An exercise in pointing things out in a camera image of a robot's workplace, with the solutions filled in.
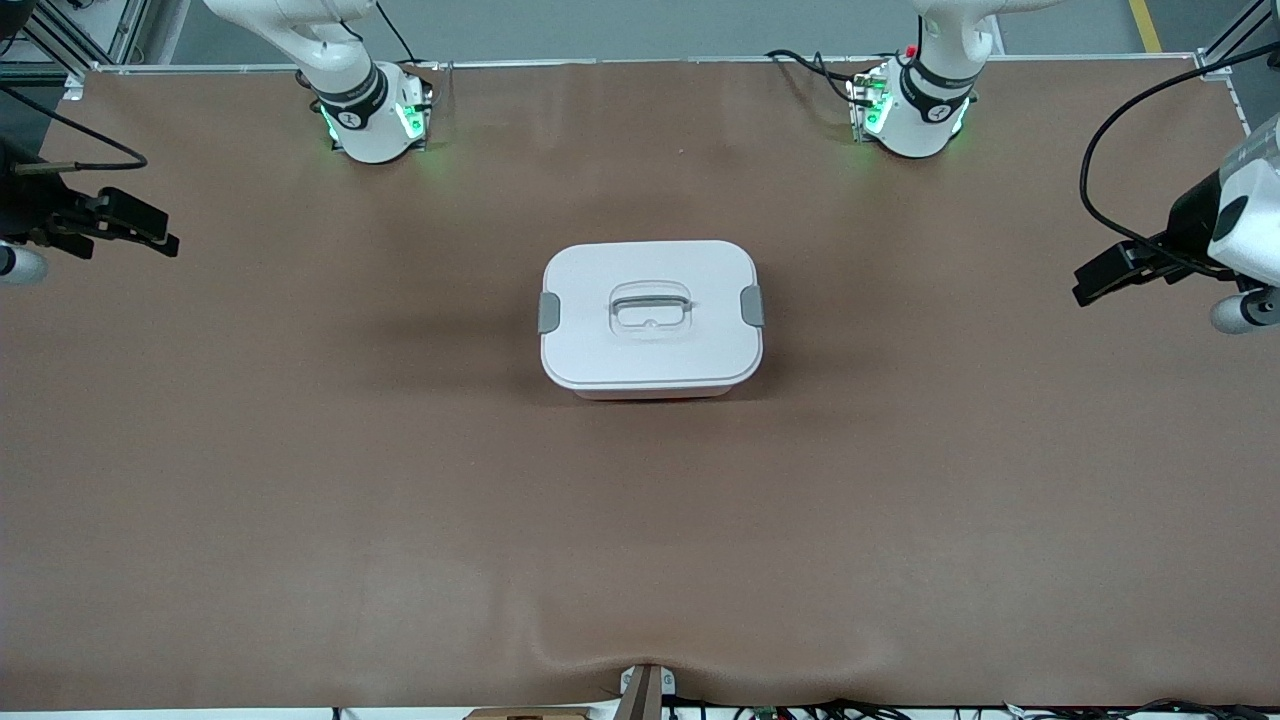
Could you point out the pink plastic box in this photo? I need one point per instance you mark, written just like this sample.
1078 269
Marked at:
650 394

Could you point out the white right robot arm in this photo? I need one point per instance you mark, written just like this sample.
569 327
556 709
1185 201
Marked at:
350 110

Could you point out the brown cardboard piece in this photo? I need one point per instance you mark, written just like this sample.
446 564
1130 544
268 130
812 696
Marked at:
525 714

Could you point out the brown table mat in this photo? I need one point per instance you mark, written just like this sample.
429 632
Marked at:
640 550

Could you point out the aluminium frame profile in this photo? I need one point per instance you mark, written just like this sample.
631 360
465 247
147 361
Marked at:
1230 45
60 40

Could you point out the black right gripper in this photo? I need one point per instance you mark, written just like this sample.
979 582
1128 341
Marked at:
22 206

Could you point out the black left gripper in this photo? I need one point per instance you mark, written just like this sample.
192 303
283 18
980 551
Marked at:
1186 229

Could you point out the white box lid grey clasps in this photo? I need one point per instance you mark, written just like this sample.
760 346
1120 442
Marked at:
650 345

